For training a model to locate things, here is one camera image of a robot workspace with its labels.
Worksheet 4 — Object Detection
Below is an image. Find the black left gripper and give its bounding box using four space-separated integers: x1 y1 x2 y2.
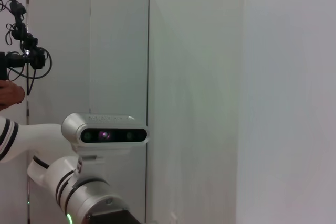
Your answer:
86 209 141 224

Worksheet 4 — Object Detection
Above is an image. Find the white head camera mount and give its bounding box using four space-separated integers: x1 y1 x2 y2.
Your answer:
75 148 131 162

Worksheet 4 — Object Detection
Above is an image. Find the person's hand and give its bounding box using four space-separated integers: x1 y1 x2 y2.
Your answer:
0 80 26 111

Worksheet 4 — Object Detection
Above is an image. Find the tall white cabinet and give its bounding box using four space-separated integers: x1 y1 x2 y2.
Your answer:
89 0 245 224

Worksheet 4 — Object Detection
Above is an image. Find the black video camera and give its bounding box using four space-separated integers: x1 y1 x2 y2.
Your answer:
0 51 45 81

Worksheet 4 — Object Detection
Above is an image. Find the silver head depth camera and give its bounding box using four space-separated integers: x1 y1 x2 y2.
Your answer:
61 113 150 154

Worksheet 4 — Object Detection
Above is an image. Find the black articulated arm with cables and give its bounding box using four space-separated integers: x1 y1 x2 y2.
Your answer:
0 0 53 96

